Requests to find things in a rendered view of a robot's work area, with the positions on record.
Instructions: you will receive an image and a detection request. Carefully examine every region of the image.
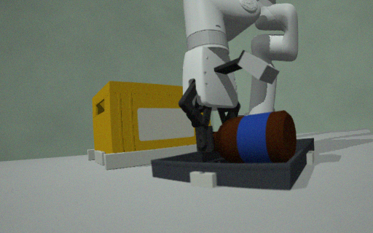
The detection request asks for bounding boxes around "yellow crate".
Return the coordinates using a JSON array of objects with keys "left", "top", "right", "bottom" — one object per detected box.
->
[{"left": 93, "top": 81, "right": 197, "bottom": 154}]

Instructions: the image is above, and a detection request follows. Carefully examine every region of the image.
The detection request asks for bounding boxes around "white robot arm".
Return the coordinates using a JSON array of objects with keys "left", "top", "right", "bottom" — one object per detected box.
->
[{"left": 183, "top": 0, "right": 298, "bottom": 116}]

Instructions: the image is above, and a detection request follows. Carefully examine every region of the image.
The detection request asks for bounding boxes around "brown bottle with blue label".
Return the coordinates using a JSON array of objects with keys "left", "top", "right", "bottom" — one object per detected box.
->
[{"left": 213, "top": 110, "right": 297, "bottom": 163}]

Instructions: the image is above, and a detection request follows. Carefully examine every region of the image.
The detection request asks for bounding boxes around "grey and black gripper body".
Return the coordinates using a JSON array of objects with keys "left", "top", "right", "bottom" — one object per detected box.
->
[{"left": 183, "top": 44, "right": 238, "bottom": 111}]

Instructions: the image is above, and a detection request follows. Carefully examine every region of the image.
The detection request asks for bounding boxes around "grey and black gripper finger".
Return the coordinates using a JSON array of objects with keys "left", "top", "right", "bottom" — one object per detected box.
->
[
  {"left": 178, "top": 79, "right": 214, "bottom": 152},
  {"left": 217, "top": 102, "right": 240, "bottom": 124}
]

